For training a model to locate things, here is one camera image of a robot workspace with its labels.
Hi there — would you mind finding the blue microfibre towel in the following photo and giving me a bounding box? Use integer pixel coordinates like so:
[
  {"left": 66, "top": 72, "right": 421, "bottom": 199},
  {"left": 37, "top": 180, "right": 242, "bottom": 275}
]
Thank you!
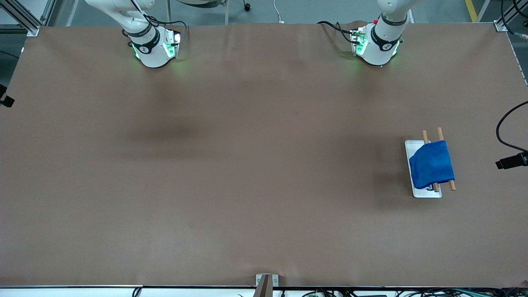
[{"left": 409, "top": 140, "right": 455, "bottom": 189}]

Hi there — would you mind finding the white towel rack base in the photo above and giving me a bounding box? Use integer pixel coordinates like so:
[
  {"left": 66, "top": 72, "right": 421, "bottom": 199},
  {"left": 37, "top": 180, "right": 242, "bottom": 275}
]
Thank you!
[{"left": 405, "top": 140, "right": 442, "bottom": 198}]

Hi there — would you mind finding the wooden rack rod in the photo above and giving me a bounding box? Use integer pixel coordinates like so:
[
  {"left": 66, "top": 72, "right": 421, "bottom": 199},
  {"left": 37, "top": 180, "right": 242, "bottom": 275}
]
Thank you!
[
  {"left": 437, "top": 127, "right": 456, "bottom": 191},
  {"left": 422, "top": 130, "right": 440, "bottom": 193}
]

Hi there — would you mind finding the grey metal mounting plate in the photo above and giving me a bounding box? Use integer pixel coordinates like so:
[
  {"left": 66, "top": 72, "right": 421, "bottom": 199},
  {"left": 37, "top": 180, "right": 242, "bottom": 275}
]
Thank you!
[{"left": 255, "top": 274, "right": 279, "bottom": 288}]

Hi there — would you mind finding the black cable with grey connector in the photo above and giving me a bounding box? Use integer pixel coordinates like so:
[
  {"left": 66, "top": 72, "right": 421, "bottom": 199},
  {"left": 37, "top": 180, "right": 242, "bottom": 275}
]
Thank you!
[{"left": 501, "top": 0, "right": 528, "bottom": 42}]

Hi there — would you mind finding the aluminium corner frame profile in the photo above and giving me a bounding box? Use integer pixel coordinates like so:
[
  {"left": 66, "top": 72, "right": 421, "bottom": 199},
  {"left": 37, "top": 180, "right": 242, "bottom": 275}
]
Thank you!
[{"left": 494, "top": 0, "right": 528, "bottom": 33}]

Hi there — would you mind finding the grey chair frame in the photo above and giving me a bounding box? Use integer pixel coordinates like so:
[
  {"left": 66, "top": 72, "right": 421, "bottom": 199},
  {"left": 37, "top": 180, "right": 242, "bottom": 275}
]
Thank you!
[{"left": 166, "top": 0, "right": 230, "bottom": 25}]

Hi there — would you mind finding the black left arm base cable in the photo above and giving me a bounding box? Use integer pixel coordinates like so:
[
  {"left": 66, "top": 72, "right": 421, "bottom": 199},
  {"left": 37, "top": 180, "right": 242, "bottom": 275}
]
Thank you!
[{"left": 317, "top": 21, "right": 357, "bottom": 44}]

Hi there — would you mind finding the brown camera post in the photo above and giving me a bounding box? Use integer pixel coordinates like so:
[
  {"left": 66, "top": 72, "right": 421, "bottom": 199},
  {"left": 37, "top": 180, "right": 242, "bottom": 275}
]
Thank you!
[{"left": 253, "top": 275, "right": 273, "bottom": 297}]

